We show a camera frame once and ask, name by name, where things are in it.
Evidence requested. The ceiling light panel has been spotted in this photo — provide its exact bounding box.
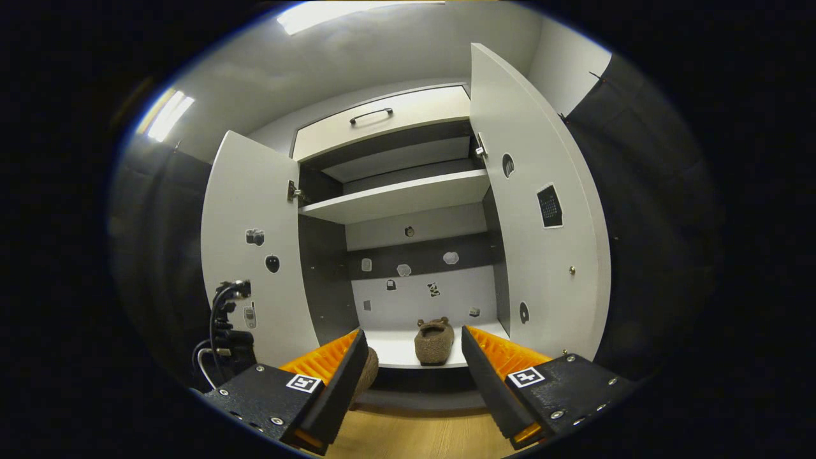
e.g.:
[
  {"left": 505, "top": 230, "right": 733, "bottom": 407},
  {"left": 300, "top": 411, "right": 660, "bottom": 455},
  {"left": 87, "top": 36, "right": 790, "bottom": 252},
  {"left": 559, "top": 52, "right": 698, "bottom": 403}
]
[
  {"left": 277, "top": 2, "right": 409, "bottom": 36},
  {"left": 137, "top": 89, "right": 195, "bottom": 142}
]

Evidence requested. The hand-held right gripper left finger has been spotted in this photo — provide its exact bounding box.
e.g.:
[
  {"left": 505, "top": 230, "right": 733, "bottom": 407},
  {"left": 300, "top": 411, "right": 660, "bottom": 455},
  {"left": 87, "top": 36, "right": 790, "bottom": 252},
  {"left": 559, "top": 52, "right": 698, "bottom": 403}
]
[{"left": 203, "top": 328, "right": 369, "bottom": 455}]

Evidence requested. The cream cabinet drawer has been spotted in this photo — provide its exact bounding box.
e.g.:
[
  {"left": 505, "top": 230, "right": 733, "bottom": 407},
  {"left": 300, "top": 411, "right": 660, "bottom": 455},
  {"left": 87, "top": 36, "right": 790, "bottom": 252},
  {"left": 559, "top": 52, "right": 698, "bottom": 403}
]
[{"left": 292, "top": 85, "right": 472, "bottom": 163}]

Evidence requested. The white shoe cabinet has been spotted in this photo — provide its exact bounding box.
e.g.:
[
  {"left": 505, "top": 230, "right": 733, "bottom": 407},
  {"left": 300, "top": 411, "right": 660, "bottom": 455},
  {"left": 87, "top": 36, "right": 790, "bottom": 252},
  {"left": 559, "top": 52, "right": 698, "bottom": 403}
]
[{"left": 201, "top": 43, "right": 613, "bottom": 409}]

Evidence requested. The white cabinet shelf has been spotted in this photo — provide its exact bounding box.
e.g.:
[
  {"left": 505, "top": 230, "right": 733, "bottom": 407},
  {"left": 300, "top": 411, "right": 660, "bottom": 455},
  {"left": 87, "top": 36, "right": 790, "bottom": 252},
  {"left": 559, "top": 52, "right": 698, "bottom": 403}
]
[{"left": 298, "top": 169, "right": 492, "bottom": 225}]

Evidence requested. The black drawer handle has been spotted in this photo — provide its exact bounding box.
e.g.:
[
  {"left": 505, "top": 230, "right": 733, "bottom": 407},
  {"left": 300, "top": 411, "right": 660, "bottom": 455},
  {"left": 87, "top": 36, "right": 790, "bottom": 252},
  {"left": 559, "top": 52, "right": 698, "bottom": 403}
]
[{"left": 349, "top": 108, "right": 394, "bottom": 126}]

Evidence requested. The brown fuzzy shoe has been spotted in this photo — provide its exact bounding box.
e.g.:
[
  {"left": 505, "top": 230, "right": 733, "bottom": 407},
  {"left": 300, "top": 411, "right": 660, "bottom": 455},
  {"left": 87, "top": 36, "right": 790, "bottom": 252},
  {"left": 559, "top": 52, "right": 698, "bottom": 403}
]
[
  {"left": 351, "top": 347, "right": 380, "bottom": 409},
  {"left": 414, "top": 317, "right": 455, "bottom": 366}
]

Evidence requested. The white cabinet door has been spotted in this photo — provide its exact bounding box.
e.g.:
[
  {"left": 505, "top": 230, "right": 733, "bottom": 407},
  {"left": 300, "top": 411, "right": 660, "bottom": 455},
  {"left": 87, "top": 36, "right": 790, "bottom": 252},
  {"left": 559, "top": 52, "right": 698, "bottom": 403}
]
[
  {"left": 469, "top": 43, "right": 611, "bottom": 364},
  {"left": 201, "top": 131, "right": 319, "bottom": 370}
]

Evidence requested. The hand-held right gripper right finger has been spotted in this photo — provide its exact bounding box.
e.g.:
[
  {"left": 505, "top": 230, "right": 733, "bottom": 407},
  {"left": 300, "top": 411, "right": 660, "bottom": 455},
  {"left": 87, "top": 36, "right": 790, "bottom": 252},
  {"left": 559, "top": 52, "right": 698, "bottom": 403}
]
[{"left": 460, "top": 325, "right": 638, "bottom": 450}]

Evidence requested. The black backdrop cloth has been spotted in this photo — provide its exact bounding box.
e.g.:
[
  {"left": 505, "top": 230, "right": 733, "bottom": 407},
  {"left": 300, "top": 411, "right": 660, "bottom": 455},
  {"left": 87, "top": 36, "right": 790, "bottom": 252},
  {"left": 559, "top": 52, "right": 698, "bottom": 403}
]
[
  {"left": 564, "top": 54, "right": 724, "bottom": 383},
  {"left": 108, "top": 137, "right": 214, "bottom": 390}
]

